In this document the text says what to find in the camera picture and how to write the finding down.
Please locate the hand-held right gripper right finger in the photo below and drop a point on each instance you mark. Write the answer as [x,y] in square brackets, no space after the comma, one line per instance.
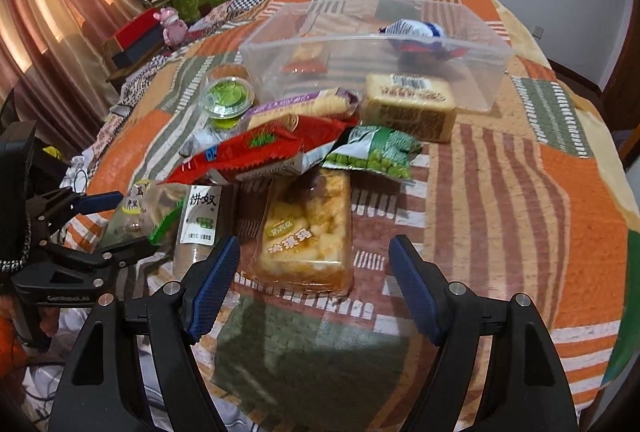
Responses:
[420,287]

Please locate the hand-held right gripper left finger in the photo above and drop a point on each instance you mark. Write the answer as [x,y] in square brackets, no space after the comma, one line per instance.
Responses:
[215,282]

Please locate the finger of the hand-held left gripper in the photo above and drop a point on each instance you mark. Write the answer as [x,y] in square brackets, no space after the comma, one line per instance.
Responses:
[127,248]
[100,202]

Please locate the clear green snack bag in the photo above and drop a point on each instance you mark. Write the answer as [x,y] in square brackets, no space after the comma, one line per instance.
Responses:
[150,212]

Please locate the white green biscuit packet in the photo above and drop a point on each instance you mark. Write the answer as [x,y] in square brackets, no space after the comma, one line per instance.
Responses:
[200,217]

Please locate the clear-wrapped bread loaf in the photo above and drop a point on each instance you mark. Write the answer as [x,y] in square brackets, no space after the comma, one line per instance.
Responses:
[300,232]

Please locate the green pea packet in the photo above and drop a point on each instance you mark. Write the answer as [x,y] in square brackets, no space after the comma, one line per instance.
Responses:
[375,155]

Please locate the green jelly cup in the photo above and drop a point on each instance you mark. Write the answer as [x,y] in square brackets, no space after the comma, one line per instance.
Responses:
[227,98]

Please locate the brown bread package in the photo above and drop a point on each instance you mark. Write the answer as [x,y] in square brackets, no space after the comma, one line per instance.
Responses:
[407,107]

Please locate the purple striped cracker packet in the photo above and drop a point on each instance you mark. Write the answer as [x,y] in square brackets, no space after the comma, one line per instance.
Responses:
[310,105]

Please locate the orange red snack packet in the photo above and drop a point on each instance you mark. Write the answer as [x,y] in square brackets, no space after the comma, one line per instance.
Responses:
[305,62]

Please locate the blue white snack packet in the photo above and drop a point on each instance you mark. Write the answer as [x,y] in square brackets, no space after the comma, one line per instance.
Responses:
[410,30]

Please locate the clear plastic container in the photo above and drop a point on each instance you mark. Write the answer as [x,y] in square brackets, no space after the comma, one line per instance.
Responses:
[350,25]

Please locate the orange striped patchwork blanket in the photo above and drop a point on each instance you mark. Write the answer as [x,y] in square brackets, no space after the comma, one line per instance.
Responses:
[500,192]

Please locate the red box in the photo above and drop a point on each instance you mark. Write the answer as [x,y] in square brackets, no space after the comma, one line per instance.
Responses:
[142,25]

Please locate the pink plush toy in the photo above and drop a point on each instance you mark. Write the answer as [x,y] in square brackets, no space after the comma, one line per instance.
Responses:
[172,25]

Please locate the pink striped curtain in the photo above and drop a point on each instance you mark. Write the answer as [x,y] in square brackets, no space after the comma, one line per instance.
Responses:
[50,12]

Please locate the green patterned box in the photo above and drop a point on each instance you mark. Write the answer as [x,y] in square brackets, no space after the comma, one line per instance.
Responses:
[197,0]

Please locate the patterned checkered quilt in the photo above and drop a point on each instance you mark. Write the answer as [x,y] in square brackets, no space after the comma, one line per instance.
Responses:
[225,10]

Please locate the wall socket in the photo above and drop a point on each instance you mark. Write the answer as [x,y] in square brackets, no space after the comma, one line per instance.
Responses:
[539,31]

